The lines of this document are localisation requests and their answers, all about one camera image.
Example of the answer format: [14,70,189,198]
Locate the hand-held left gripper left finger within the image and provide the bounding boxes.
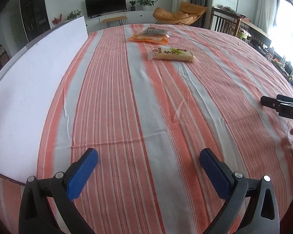
[19,148,98,234]

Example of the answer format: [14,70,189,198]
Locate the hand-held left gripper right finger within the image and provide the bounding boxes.
[199,148,280,234]

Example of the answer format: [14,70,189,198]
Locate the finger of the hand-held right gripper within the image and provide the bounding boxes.
[260,96,293,121]
[276,94,293,105]

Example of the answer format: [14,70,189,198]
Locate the white cardboard box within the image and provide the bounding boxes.
[0,15,89,184]

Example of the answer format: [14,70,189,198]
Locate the cluttered side table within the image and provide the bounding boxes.
[239,17,293,90]

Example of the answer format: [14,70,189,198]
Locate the orange striped tablecloth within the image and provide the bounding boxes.
[0,23,293,234]

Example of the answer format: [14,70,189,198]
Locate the white curtain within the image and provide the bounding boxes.
[255,0,277,33]

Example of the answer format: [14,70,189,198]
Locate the wooden dining chair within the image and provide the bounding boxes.
[209,7,241,37]

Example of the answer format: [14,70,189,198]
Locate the beige rice cracker packet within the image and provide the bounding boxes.
[148,47,195,63]

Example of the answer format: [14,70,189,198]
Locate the orange lounge chair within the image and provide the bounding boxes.
[153,1,207,26]

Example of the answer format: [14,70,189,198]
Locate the orange snack packet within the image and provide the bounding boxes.
[128,28,170,46]

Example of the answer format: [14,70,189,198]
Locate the red flower plant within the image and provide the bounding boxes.
[52,13,63,26]

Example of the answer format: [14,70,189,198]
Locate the wooden stool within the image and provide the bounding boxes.
[102,16,127,28]

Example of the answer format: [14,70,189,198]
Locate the leafy green plant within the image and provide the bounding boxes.
[66,10,82,20]

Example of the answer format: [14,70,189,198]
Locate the white television cabinet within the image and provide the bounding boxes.
[85,10,157,31]

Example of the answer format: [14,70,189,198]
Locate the black display cabinet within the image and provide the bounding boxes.
[20,0,50,42]

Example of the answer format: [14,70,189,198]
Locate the large potted green plant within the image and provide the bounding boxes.
[136,0,158,11]

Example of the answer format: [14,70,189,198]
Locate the black television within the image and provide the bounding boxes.
[85,0,126,18]

